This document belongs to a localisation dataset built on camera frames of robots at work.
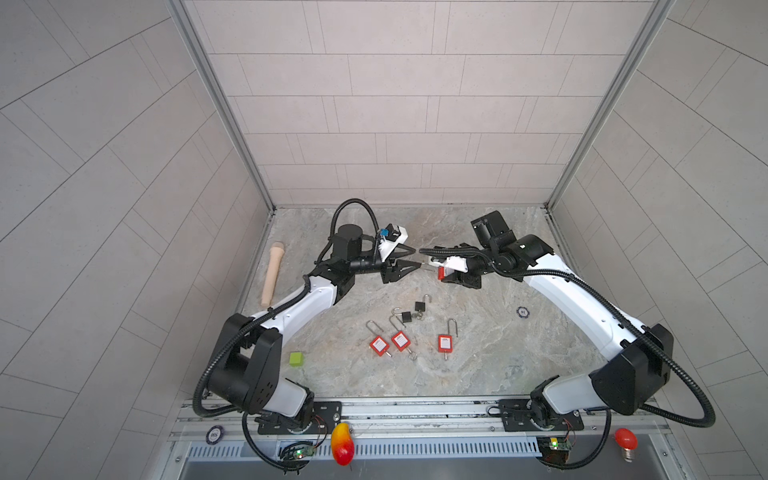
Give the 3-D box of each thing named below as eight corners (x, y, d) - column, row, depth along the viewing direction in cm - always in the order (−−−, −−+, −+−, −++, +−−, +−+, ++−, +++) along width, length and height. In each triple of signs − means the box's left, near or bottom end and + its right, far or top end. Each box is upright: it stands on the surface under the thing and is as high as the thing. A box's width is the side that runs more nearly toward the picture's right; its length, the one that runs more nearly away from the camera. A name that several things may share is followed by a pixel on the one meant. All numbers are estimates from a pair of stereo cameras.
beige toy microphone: (260, 306, 91) (256, 301, 88) (274, 248, 105) (271, 242, 102) (272, 306, 91) (268, 301, 88) (284, 247, 105) (282, 242, 103)
